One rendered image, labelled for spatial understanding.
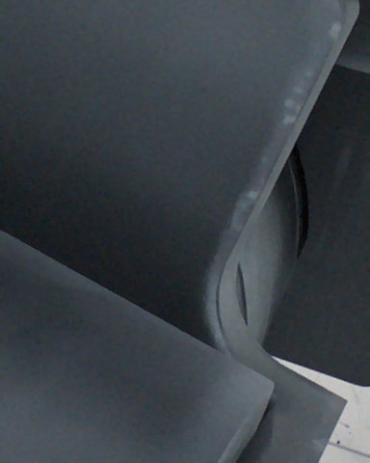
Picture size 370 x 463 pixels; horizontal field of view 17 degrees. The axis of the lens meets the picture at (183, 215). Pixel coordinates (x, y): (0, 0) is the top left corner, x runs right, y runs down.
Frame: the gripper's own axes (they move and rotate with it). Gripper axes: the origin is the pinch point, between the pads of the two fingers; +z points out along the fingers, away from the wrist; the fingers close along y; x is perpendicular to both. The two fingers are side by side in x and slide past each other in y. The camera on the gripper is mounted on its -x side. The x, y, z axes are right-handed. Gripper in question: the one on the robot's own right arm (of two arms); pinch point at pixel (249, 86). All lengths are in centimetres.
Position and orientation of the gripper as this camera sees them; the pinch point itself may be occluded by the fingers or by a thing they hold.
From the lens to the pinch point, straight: 32.5
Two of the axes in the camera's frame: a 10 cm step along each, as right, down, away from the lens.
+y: -9.4, -3.2, 1.2
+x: -2.8, 9.2, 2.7
